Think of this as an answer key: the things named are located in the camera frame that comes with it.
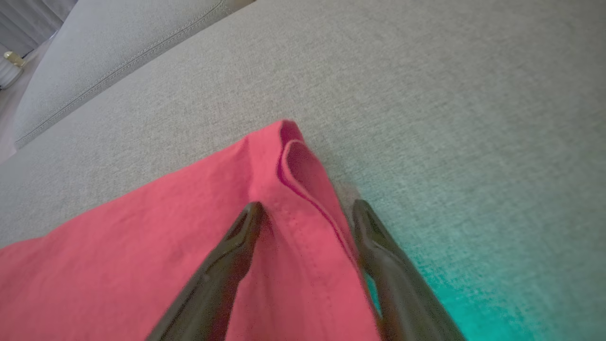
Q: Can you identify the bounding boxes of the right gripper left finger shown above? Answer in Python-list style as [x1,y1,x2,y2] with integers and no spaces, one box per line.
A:
[146,202,266,341]

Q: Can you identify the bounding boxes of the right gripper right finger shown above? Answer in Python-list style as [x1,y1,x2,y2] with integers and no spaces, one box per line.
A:
[351,199,468,341]

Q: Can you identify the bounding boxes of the red shorts with white stripe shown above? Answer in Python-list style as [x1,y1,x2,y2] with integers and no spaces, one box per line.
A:
[0,119,385,341]

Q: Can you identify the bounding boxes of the grey sofa seat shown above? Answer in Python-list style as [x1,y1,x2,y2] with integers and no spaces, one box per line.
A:
[0,0,606,341]

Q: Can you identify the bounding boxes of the grey sofa back cushion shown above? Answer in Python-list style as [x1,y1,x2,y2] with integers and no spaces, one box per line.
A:
[13,0,256,150]

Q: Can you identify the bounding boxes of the white vase with gold top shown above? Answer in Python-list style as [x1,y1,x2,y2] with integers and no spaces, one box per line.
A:
[0,51,27,90]

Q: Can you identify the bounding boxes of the grey curtain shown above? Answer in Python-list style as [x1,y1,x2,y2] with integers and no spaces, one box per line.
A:
[0,0,79,56]

